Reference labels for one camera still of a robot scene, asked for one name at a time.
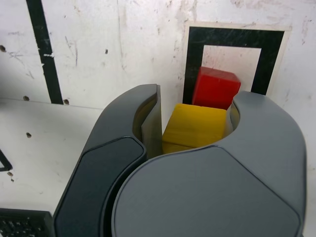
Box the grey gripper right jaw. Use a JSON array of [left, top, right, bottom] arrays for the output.
[[111, 90, 308, 237]]

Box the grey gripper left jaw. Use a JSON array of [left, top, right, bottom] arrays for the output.
[[52, 83, 163, 237]]

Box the yellow cube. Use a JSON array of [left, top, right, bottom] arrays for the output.
[[161, 103, 228, 155]]

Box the red cube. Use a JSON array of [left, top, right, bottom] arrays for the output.
[[192, 66, 241, 111]]

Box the black tape square outline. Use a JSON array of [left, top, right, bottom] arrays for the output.
[[182, 26, 285, 105]]

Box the black textured object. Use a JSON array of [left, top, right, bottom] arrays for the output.
[[0, 208, 54, 237]]

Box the black tape strip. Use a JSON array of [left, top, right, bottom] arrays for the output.
[[26, 0, 64, 105]]

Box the black clamp frame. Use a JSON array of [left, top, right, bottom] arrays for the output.
[[0, 148, 13, 173]]

